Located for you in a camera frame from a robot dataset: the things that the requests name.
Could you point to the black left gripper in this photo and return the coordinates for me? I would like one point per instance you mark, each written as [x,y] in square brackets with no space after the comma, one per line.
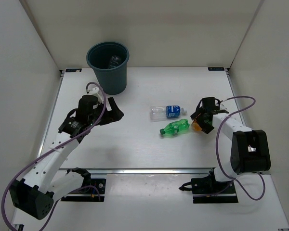
[114,115]

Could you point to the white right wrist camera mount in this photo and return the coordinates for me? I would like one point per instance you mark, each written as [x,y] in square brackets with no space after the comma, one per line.
[222,103]

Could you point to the orange plastic drink bottle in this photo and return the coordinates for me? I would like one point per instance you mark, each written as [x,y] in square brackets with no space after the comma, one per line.
[196,126]

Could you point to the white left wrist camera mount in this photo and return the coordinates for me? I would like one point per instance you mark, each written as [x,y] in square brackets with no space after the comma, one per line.
[95,91]

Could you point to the aluminium front table rail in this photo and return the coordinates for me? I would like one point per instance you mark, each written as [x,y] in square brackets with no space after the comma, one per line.
[148,171]

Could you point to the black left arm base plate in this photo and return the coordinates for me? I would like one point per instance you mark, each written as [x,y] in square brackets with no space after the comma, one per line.
[96,194]

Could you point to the green plastic soda bottle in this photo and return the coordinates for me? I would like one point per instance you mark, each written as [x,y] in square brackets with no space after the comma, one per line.
[175,129]

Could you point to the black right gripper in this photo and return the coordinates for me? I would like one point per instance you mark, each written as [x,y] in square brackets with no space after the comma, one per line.
[206,128]

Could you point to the clear bottle blue label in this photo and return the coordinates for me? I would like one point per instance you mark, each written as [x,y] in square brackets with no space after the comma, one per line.
[168,112]

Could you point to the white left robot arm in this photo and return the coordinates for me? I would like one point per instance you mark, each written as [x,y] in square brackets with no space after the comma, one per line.
[37,191]

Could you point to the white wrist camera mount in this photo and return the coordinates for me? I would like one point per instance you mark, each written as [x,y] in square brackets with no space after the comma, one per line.
[222,103]
[95,91]

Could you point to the dark teal plastic bin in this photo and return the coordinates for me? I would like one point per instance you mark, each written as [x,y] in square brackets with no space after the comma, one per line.
[113,81]

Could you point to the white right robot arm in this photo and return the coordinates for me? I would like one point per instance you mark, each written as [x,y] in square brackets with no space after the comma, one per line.
[249,147]

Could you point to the clear bottle green label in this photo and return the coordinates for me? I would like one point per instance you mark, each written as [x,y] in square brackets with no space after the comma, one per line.
[114,61]

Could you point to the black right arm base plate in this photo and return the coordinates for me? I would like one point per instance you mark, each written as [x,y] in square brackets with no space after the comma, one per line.
[208,191]

